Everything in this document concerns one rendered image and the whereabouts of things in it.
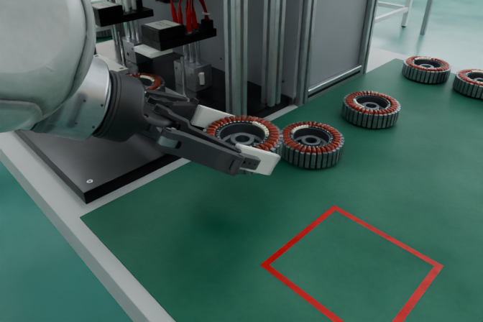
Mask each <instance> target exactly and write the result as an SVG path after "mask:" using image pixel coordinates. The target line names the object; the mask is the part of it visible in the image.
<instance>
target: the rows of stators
mask: <svg viewBox="0 0 483 322"><path fill-rule="evenodd" d="M450 72H451V65H450V64H449V63H447V62H446V61H444V60H442V59H438V58H437V57H436V58H434V57H432V58H431V57H428V56H425V57H424V56H420V55H419V56H412V57H409V58H406V59H404V62H403V65H402V74H403V75H404V76H406V78H409V79H411V80H414V81H417V82H421V83H423V81H424V83H442V82H445V81H447V80H448V79H449V76H450ZM453 87H454V88H455V89H456V90H457V91H458V92H459V93H461V94H464V95H465V96H471V97H472V98H474V97H476V98H480V99H483V70H481V69H473V68H472V69H465V70H460V71H458V72H457V73H456V75H455V78H454V82H453Z"/></svg>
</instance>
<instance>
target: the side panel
mask: <svg viewBox="0 0 483 322"><path fill-rule="evenodd" d="M378 1H379V0H303V16H302V25H301V35H300V52H299V62H298V80H297V89H296V97H295V98H291V97H290V98H289V104H295V105H296V106H297V107H299V106H302V105H303V104H306V103H308V102H309V101H312V100H313V99H315V98H318V97H319V96H322V95H323V94H325V93H328V92H329V91H332V90H333V89H335V88H338V87H339V86H342V85H343V84H345V83H348V82H349V81H352V80H354V79H355V78H358V77H359V76H361V75H362V74H365V73H366V71H367V63H368V59H369V51H370V46H371V42H372V34H373V29H374V22H375V17H376V13H377V5H378Z"/></svg>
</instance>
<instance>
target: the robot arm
mask: <svg viewBox="0 0 483 322"><path fill-rule="evenodd" d="M95 48H96V22H95V17H94V13H93V8H92V5H91V0H0V133H4V132H11V131H14V130H18V129H24V130H30V131H33V132H35V133H40V134H41V133H44V134H51V135H55V136H59V137H65V138H68V139H75V140H78V141H81V140H86V139H87V138H89V137H90V136H91V135H92V136H93V137H98V138H102V139H107V140H111V141H115V142H125V141H127V140H128V139H129V138H130V137H131V136H132V135H134V134H136V133H141V134H143V135H144V136H146V137H148V138H150V139H153V140H157V142H156V144H155V149H156V150H157V151H158V152H163V153H167V154H171V155H176V156H178V157H182V158H184V159H187V160H190V161H192V162H196V163H198V164H200V165H204V166H206V167H209V168H212V169H214V170H218V171H220V172H223V173H226V174H227V175H231V176H236V174H237V172H238V170H239V169H241V170H247V171H250V172H254V173H260V174H263V175H271V173H272V171H273V169H274V168H275V166H276V164H277V161H278V160H279V159H280V156H279V155H278V154H275V153H272V152H268V151H264V150H261V149H257V148H253V147H249V146H246V145H243V144H238V143H237V144H236V145H235V146H233V145H231V144H229V143H227V142H225V141H222V140H220V139H218V138H216V137H214V136H212V135H210V134H207V133H205V132H203V131H201V130H200V129H197V128H195V127H193V126H191V125H190V123H191V124H192V125H195V126H198V127H203V128H205V127H206V126H208V125H209V124H210V123H212V122H213V121H216V120H217V119H220V118H224V117H226V116H227V117H229V116H234V115H231V114H227V113H224V112H222V111H217V110H215V109H211V108H209V107H205V106H202V105H198V106H197V104H198V102H199V100H198V99H196V98H193V97H192V98H191V100H190V101H188V99H187V98H186V97H185V96H179V95H175V94H171V93H165V92H161V91H153V90H150V89H146V88H144V86H143V84H142V82H141V81H140V80H139V79H138V78H135V77H132V76H130V75H126V74H123V73H120V72H117V71H115V70H109V68H108V65H107V64H106V63H105V62H104V61H103V60H101V59H98V58H96V57H94V56H93V55H94V51H95ZM196 106H197V107H196ZM191 118H192V119H191ZM190 119H191V120H190ZM189 120H190V121H189ZM178 124H180V125H181V126H180V129H179V130H176V129H177V127H178Z"/></svg>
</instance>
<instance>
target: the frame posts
mask: <svg viewBox="0 0 483 322"><path fill-rule="evenodd" d="M106 1H110V2H114V3H116V1H115V0H106ZM285 6H286V0H264V19H263V44H262V95H261V103H263V104H266V103H267V105H268V106H270V107H272V106H274V105H275V104H279V103H280V95H281V82H282V57H283V44H284V31H285ZM247 14H248V0H224V49H225V81H226V113H227V114H231V115H234V116H236V115H239V116H240V118H241V115H245V116H246V117H247ZM112 27H113V29H111V33H112V37H113V40H116V41H119V36H118V31H121V35H122V37H126V35H125V30H124V23H119V24H113V25H112Z"/></svg>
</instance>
